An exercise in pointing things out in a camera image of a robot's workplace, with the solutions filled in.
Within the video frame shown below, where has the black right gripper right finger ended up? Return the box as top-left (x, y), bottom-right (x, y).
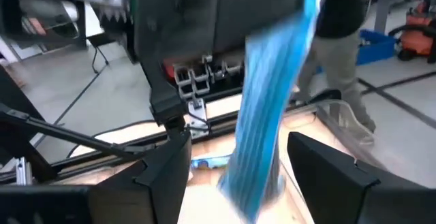
top-left (287, 131), bottom-right (436, 224)

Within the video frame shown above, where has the wooden top desk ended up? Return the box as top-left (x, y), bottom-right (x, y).
top-left (359, 0), bottom-right (418, 36)

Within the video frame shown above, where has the blue storage bin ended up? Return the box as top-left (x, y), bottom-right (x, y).
top-left (356, 29), bottom-right (398, 67)

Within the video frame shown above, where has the aluminium extrusion stack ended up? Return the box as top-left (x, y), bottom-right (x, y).
top-left (172, 55), bottom-right (245, 99)

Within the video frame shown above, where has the person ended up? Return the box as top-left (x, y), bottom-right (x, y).
top-left (289, 0), bottom-right (377, 145)

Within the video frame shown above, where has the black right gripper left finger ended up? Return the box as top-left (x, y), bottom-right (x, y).
top-left (89, 130), bottom-right (192, 224)

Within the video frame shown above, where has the black stool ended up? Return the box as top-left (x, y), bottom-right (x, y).
top-left (87, 32), bottom-right (117, 75)

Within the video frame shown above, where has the orange shop vacuum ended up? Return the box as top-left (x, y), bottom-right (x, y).
top-left (388, 0), bottom-right (436, 64)

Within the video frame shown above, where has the clear plastic bin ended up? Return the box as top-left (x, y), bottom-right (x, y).
top-left (315, 97), bottom-right (388, 170)

